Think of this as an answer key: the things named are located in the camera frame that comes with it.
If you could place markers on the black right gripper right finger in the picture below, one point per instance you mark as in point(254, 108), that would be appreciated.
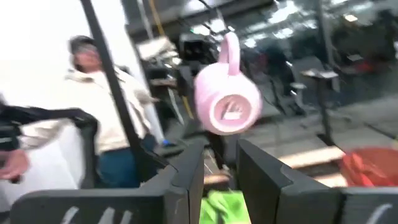
point(280, 199)

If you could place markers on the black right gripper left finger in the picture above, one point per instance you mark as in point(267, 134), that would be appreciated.
point(155, 202)

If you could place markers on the red faceted plastic cup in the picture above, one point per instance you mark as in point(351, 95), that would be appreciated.
point(373, 168)

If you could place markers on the pink ribbed mug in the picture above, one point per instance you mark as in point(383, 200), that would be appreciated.
point(227, 99)

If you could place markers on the green microfibre cloth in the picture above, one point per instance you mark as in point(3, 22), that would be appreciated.
point(224, 207)

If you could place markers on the person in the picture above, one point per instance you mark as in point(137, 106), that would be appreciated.
point(102, 124)

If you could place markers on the person's hand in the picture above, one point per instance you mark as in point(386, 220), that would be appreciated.
point(14, 165)

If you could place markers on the black rig frame post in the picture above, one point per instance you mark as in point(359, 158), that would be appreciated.
point(112, 81)

